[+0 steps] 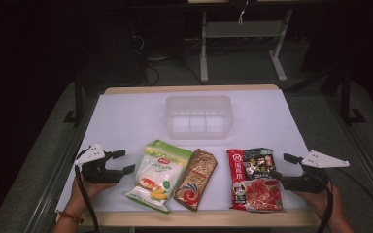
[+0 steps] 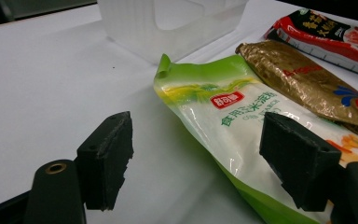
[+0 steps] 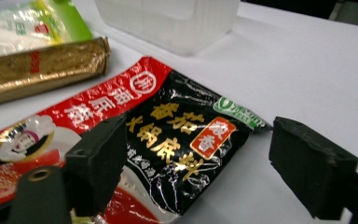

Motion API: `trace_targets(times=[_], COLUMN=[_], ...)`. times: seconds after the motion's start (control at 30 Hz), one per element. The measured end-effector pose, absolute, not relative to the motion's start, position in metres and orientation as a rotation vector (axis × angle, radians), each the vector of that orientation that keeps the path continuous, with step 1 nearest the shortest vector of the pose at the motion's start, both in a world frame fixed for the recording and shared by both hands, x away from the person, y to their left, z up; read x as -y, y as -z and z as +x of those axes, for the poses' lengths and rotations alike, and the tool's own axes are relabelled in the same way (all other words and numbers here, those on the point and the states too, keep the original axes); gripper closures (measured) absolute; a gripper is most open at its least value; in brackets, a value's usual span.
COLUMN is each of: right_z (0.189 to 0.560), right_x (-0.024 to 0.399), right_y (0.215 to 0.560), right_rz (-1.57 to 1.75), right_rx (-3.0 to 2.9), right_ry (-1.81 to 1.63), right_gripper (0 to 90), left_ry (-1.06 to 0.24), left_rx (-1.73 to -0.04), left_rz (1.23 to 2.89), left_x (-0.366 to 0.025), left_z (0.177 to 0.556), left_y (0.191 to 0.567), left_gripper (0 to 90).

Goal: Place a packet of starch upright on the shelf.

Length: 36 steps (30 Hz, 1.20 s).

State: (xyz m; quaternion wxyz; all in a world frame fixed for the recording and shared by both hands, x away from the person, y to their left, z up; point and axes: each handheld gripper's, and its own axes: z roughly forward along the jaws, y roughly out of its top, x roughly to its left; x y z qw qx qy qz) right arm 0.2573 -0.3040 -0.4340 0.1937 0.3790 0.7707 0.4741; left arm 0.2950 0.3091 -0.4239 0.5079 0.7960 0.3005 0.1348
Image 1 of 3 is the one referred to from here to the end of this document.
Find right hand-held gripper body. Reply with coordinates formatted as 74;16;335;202
280;149;351;195

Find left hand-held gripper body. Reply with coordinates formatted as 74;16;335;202
74;143;124;185

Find red and black soup-base packet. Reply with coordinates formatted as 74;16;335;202
226;148;287;214

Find person's left hand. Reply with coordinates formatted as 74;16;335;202
69;174;118;212

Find person's right hand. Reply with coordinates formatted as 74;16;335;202
292;183;343;224

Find white and green food packet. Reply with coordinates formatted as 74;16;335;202
123;139;193;215

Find black metal stand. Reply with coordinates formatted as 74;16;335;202
339;66;367;126
62;72;85;126

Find brown and gold food packet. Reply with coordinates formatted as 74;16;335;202
173;148;219;213

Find clear plastic container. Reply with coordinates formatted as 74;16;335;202
163;94;234;141

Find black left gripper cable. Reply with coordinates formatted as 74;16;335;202
74;147;101;233

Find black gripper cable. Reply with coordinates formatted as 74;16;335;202
74;147;101;233
315;168;335;233

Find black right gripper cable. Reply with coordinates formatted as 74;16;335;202
315;168;335;233

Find red braided bracelet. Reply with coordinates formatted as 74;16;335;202
54;209;85;225

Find black floor cables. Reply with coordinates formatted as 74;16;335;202
130;33;206;87

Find grey metal desk frame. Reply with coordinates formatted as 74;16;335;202
199;9;294;84

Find white hanging cable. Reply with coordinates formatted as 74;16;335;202
237;0;251;26

